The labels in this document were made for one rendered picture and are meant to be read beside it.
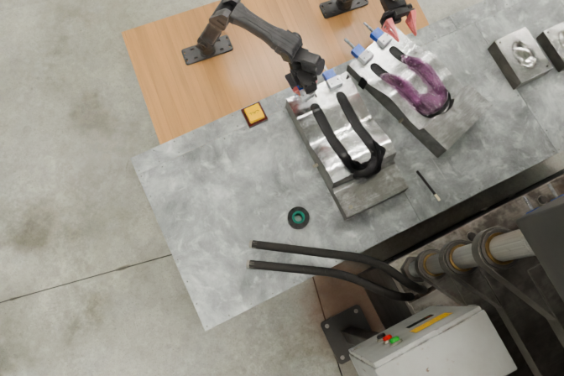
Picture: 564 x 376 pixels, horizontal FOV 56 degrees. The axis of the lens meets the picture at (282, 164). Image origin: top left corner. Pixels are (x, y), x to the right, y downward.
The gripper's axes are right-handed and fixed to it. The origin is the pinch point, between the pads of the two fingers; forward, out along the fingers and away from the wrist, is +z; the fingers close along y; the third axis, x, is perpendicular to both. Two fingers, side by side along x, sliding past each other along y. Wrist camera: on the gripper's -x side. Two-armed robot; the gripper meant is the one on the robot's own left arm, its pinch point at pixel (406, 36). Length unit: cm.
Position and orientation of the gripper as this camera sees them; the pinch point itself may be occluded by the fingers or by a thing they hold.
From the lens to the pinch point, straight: 183.8
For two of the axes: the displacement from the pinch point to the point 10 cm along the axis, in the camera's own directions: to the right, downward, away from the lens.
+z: 3.6, 9.1, -2.0
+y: 9.3, -3.4, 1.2
